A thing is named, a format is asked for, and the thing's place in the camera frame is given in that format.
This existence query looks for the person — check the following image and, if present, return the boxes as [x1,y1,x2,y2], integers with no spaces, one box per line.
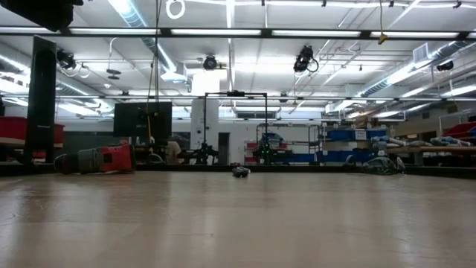
[165,140,183,165]

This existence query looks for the black beam with light strips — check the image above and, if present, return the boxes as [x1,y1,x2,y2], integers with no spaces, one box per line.
[0,26,476,41]

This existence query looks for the red cordless drill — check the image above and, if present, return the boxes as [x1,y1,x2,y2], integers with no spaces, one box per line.
[54,140,137,175]

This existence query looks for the wooden workbench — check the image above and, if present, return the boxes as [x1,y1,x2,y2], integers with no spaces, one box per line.
[386,145,476,167]

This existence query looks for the silver ceiling air duct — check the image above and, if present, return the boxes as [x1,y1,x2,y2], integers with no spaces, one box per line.
[358,39,476,98]
[107,0,179,74]

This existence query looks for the black monitor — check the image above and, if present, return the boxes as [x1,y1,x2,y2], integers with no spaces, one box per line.
[113,101,173,138]

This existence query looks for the black aluminium table frame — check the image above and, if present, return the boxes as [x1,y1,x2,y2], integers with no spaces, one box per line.
[0,162,476,180]

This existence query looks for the white cable ring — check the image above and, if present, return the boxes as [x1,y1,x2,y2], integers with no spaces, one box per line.
[165,0,186,20]

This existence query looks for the white building column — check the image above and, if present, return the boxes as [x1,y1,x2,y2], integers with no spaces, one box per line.
[190,71,221,152]

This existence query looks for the black background rig frame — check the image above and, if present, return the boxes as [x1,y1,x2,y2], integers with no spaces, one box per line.
[202,90,269,165]

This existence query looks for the black upright post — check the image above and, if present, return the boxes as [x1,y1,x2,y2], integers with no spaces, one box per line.
[24,35,57,165]

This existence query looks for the grey cloth bundle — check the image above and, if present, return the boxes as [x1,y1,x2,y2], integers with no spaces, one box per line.
[344,154,405,176]
[430,135,474,147]
[370,135,433,148]

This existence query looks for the yellow hanging connector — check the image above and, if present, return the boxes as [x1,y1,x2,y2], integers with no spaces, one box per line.
[377,0,390,45]

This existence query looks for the blue storage bin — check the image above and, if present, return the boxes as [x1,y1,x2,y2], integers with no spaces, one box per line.
[293,148,377,163]
[326,128,388,141]

